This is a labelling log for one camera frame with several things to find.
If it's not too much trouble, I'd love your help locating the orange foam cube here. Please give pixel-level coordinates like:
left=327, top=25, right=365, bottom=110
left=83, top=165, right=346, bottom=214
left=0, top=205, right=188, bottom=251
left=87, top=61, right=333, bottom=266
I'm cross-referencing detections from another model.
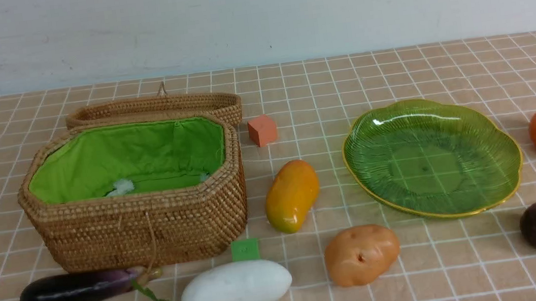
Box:
left=247, top=114, right=278, bottom=147

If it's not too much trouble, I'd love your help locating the white toy radish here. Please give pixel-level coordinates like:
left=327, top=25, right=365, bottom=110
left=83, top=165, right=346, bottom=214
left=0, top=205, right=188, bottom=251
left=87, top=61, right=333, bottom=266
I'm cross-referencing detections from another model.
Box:
left=131, top=259, right=293, bottom=301

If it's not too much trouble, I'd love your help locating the woven wicker basket lid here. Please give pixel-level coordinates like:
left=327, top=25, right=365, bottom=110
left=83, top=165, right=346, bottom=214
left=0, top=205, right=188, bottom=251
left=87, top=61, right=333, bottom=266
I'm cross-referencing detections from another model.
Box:
left=65, top=82, right=243, bottom=129

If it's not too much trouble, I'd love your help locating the green foam cube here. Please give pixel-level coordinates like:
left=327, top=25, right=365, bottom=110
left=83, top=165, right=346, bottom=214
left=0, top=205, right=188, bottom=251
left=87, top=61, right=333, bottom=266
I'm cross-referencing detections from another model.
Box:
left=230, top=238, right=261, bottom=262

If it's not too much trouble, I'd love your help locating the yellow orange toy mango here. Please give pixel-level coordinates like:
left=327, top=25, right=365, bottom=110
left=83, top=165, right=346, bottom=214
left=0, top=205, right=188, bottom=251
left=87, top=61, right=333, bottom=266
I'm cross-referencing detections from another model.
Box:
left=265, top=159, right=320, bottom=234

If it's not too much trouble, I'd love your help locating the brown toy potato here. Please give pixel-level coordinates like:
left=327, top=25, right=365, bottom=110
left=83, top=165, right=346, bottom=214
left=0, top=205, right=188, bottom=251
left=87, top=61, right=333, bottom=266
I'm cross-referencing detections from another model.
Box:
left=324, top=224, right=401, bottom=287

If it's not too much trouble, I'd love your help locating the green glass leaf plate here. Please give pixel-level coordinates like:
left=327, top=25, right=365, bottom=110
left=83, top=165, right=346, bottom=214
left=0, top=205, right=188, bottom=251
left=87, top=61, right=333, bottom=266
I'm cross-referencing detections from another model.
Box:
left=341, top=99, right=524, bottom=219

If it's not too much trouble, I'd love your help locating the woven wicker basket green lining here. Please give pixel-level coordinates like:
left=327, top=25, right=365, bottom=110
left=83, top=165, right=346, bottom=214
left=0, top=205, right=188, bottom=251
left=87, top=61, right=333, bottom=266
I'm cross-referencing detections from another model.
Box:
left=9, top=106, right=255, bottom=283

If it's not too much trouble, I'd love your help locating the purple toy eggplant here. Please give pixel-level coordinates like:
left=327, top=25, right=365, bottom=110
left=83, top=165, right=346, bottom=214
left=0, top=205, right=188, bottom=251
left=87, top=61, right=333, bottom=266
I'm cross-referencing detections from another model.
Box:
left=19, top=266, right=162, bottom=301

